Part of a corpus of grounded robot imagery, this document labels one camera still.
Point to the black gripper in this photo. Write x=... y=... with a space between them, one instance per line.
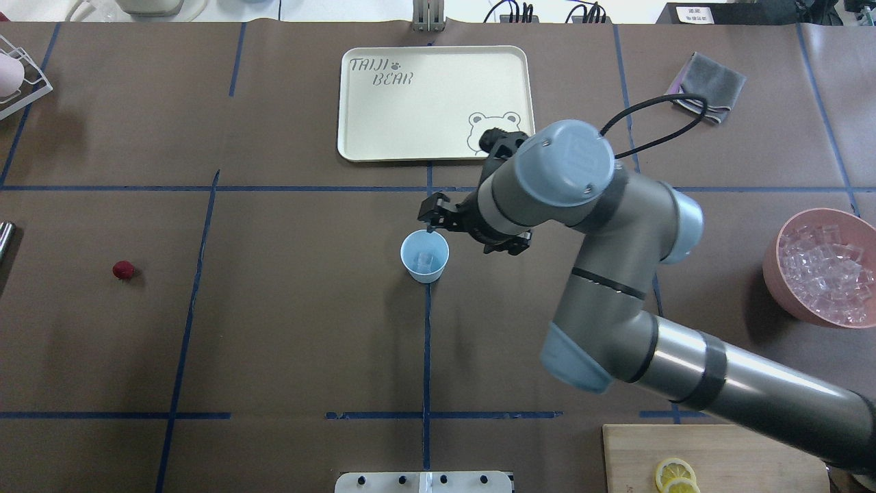
x=470 y=216

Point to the ice cube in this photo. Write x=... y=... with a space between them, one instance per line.
x=425 y=262

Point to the red strawberry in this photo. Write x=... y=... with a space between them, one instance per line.
x=124 y=270

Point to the steel muddler with black tip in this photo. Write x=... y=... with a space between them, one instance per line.
x=7 y=233

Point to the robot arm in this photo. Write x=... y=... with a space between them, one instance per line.
x=601 y=331

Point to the light blue plastic cup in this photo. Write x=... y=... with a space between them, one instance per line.
x=423 y=240

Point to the pink bowl of ice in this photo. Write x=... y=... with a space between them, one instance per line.
x=820 y=269

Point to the white cup rack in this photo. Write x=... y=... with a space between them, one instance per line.
x=35 y=86

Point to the pink cup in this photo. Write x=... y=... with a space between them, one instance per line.
x=12 y=75

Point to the cream bear tray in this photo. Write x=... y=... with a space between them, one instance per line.
x=429 y=103

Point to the grey folded cloth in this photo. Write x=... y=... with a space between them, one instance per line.
x=720 y=85

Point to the lemon slices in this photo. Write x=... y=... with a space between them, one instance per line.
x=675 y=475

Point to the wooden cutting board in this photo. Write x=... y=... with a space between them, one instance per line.
x=725 y=458

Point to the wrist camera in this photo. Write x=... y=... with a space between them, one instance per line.
x=501 y=145

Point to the aluminium frame post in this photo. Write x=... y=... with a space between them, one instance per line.
x=428 y=15

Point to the white camera pole mount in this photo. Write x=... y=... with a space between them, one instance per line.
x=426 y=481

